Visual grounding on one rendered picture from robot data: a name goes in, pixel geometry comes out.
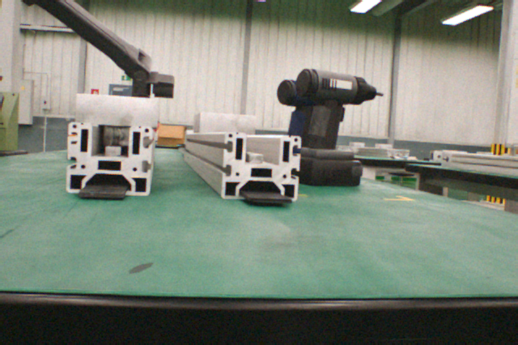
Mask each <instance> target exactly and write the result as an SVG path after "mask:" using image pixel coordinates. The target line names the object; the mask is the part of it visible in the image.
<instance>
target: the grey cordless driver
mask: <svg viewBox="0 0 518 345"><path fill-rule="evenodd" d="M295 87H296V91H297V93H298V96H299V98H301V99H306V100H313V101H318V105H316V106H314V108H313V113H312V120H311V124H310V129H309V133H308V134H310V136H311V138H310V142H309V146H308V147H310V148H301V149H300V158H299V171H295V170H293V175H294V176H297V177H299V182H298V183H300V184H305V185H326V186H358V185H359V184H360V177H361V176H362V175H363V167H362V164H361V162H360V161H358V160H354V158H355V154H354V152H352V151H344V150H336V146H337V141H338V132H339V127H340V123H341V121H343V119H344V115H345V111H346V109H345V108H343V105H344V104H350V105H356V106H359V105H361V104H362V103H364V102H367V101H371V100H373V99H374V98H375V97H376V96H382V95H383V94H384V93H382V92H376V88H375V87H373V86H372V85H370V84H368V83H367V82H366V80H365V79H363V77H358V76H353V75H346V74H341V73H335V72H330V71H328V70H319V69H308V68H305V69H303V70H301V71H300V73H299V74H298V76H297V80H296V85H295Z"/></svg>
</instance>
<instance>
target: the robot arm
mask: <svg viewBox="0 0 518 345"><path fill-rule="evenodd" d="M21 1H22V2H24V3H25V4H27V5H28V6H32V5H34V4H35V5H37V6H38V7H40V8H41V9H44V10H46V11H47V12H48V13H50V14H51V15H53V16H54V17H55V18H57V19H58V20H60V22H61V23H63V24H64V25H66V26H67V27H68V28H69V29H70V30H71V29H72V30H73V31H74V32H76V33H77V34H79V35H80V36H81V37H82V38H83V39H85V40H86V41H88V43H90V44H91V45H93V46H94V47H95V48H97V49H98V50H99V51H100V52H101V53H103V54H104V55H106V56H107V57H108V58H109V59H111V60H112V61H113V62H114V63H115V64H116V66H117V67H119V68H120V69H121V70H123V71H124V74H125V75H127V76H128V77H130V78H131V79H132V95H131V97H135V98H145V99H150V97H149V96H150V95H151V84H153V94H155V97H162V98H172V99H173V95H174V94H173V91H174V89H175V77H174V76H173V75H165V74H159V72H158V71H151V64H152V60H151V57H150V56H149V55H148V54H146V53H145V52H144V51H142V50H141V49H137V48H136V47H134V46H133V45H132V44H129V43H128V42H126V41H125V40H123V39H121V38H120V37H119V36H118V35H117V34H115V33H114V32H113V31H111V30H110V29H109V28H107V27H106V26H105V25H104V24H102V23H101V22H99V21H98V20H97V19H95V18H94V17H93V16H92V15H90V14H89V13H88V12H87V11H86V10H84V9H83V8H82V7H81V6H80V5H79V4H78V3H76V2H75V1H74V0H21ZM3 99H4V96H3V94H2V92H0V113H1V110H2V102H3Z"/></svg>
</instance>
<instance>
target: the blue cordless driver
mask: <svg viewBox="0 0 518 345"><path fill-rule="evenodd" d="M295 85H296V81H295V80H284V81H282V82H281V83H280V84H279V85H278V88H277V99H278V102H279V103H281V104H284V105H286V106H292V107H295V110H294V111H291V118H290V123H289V128H288V132H287V135H289V136H300V137H301V145H300V148H298V147H293V152H292V153H298V155H300V149H301V148H310V147H308V146H309V142H310V138H311V136H310V134H308V133H309V129H310V124H311V120H312V113H313V108H314V106H316V105H318V101H313V100H306V99H301V98H299V96H298V93H297V91H296V87H295Z"/></svg>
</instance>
